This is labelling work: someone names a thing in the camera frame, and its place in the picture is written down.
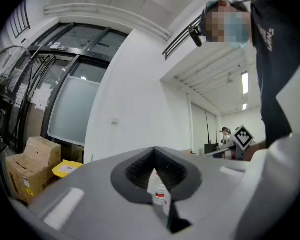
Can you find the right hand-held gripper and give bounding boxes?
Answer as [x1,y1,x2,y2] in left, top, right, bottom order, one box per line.
[204,124,255,161]

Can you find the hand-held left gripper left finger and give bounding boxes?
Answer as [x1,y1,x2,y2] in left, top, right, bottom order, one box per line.
[28,146,170,240]

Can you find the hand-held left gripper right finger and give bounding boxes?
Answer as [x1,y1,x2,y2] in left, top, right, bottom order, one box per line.
[154,146,251,240]

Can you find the person's right forearm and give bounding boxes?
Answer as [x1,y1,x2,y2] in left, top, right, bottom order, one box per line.
[243,140,267,162]

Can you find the yellow plastic bin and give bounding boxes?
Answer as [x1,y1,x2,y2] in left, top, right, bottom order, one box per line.
[51,159,84,179]

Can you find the clear water bottle red label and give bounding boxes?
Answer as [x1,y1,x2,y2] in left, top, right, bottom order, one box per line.
[146,168,172,218]

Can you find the person's black t-shirt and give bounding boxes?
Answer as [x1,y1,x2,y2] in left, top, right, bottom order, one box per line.
[249,0,300,149]

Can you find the large cardboard box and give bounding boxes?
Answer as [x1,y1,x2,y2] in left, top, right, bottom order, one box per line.
[5,153,56,205]

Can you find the small cardboard box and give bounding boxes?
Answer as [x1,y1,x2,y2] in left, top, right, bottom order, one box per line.
[24,136,63,175]

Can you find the black-framed glass door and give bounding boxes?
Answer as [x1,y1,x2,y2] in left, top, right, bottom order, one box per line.
[17,22,130,157]

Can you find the blue face mask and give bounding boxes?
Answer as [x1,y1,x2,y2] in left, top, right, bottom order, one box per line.
[224,11,251,49]

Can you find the person's head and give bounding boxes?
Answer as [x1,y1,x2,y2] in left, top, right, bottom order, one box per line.
[201,0,252,49]

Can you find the black standing fan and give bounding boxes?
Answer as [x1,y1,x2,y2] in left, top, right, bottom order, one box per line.
[0,45,33,197]

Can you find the white ceiling pipes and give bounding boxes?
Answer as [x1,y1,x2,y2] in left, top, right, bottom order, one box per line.
[43,3,171,42]

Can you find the black head-worn camera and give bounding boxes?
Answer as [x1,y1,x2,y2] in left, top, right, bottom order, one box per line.
[188,25,203,48]

